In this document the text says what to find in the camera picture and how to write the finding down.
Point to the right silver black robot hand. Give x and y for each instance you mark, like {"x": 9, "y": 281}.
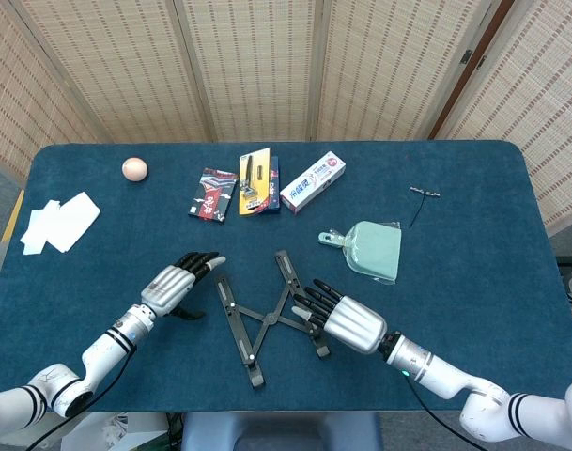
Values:
{"x": 356, "y": 324}

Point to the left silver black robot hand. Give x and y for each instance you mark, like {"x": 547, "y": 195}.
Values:
{"x": 168, "y": 286}

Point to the black folding stand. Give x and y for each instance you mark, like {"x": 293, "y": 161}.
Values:
{"x": 270, "y": 319}

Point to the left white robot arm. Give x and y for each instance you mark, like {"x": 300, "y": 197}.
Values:
{"x": 107, "y": 345}

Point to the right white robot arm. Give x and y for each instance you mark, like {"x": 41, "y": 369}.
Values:
{"x": 436, "y": 368}

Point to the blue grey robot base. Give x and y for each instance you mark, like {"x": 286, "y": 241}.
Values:
{"x": 281, "y": 432}

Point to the blue table cloth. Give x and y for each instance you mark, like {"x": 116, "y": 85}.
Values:
{"x": 126, "y": 225}

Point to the mint green bagged dustpan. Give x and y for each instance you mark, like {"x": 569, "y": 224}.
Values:
{"x": 375, "y": 249}

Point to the black red card box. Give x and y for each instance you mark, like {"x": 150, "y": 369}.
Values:
{"x": 212, "y": 195}

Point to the white folded cloth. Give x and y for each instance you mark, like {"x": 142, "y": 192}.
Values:
{"x": 74, "y": 221}

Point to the pale pink egg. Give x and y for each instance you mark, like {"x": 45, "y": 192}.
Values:
{"x": 135, "y": 170}

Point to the yellow razor blister pack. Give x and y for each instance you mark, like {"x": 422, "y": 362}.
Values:
{"x": 255, "y": 183}

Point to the dark blue box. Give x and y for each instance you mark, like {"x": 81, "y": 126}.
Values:
{"x": 274, "y": 188}

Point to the small white tissue sheet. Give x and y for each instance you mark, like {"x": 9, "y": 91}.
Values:
{"x": 34, "y": 230}

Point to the white toothpaste box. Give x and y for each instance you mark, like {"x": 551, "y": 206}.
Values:
{"x": 313, "y": 183}

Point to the white box under table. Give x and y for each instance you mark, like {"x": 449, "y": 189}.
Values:
{"x": 107, "y": 430}

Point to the woven bamboo folding screen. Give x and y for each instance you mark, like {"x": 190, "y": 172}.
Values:
{"x": 248, "y": 66}

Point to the metal screen hinge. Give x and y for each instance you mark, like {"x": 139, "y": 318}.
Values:
{"x": 467, "y": 57}

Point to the brown wooden post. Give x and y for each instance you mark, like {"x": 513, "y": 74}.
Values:
{"x": 468, "y": 70}

